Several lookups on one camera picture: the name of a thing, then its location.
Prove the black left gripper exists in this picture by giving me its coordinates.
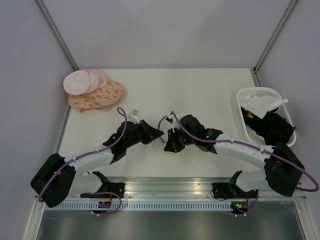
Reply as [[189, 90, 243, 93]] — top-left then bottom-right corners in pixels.
[[124, 119, 164, 149]]

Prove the aluminium rail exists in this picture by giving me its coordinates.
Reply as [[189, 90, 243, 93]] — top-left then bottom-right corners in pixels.
[[34, 176, 308, 200]]

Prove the black garment in basket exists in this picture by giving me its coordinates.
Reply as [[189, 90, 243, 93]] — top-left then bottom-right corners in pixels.
[[240, 107, 296, 146]]

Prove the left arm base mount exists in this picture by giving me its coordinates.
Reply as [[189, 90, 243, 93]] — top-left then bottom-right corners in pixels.
[[80, 182, 126, 199]]

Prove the right aluminium frame post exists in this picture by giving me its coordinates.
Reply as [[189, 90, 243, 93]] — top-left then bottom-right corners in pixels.
[[252, 0, 300, 75]]

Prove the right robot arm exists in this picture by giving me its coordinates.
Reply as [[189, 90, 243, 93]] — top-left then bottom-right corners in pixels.
[[164, 114, 305, 198]]

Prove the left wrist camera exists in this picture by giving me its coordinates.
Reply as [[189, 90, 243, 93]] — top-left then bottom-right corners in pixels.
[[129, 109, 139, 120]]

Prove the left aluminium frame post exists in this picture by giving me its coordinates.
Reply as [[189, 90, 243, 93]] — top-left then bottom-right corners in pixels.
[[33, 0, 79, 71]]

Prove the orange floral laundry bag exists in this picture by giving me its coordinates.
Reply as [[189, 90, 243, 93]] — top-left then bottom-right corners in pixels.
[[68, 78, 125, 113]]

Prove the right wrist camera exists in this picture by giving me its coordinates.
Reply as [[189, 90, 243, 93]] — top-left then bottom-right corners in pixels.
[[165, 114, 176, 125]]

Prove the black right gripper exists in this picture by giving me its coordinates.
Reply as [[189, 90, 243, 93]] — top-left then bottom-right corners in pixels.
[[164, 125, 197, 153]]

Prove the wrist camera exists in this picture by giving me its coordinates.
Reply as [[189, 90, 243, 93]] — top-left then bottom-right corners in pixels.
[[129, 109, 139, 120], [165, 114, 176, 125]]

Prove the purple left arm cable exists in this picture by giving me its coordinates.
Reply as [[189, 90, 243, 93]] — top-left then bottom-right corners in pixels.
[[37, 107, 129, 221]]

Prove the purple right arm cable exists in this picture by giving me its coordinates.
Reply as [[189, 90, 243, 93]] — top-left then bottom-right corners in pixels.
[[169, 110, 320, 193]]

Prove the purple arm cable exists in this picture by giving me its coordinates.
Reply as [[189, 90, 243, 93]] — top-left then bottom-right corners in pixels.
[[169, 110, 320, 193], [37, 107, 129, 221]]

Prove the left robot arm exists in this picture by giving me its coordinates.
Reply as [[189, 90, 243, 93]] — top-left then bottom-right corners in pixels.
[[30, 120, 164, 208]]

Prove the aluminium frame post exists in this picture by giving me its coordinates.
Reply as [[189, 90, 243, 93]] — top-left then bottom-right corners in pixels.
[[252, 0, 300, 75], [33, 0, 79, 71]]

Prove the white slotted cable duct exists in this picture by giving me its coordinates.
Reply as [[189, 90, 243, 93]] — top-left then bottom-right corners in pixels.
[[45, 200, 232, 212]]

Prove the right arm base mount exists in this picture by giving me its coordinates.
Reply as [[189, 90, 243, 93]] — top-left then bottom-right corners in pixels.
[[210, 182, 237, 201]]

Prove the pink-rimmed white mesh bag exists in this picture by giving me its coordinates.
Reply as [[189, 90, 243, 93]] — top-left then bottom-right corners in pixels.
[[63, 69, 107, 96]]

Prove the white mesh laundry bag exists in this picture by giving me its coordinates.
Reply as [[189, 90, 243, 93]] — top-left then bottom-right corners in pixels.
[[152, 115, 175, 158]]

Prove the white cloth in basket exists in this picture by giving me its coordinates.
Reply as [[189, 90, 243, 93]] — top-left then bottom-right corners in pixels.
[[239, 95, 289, 119]]

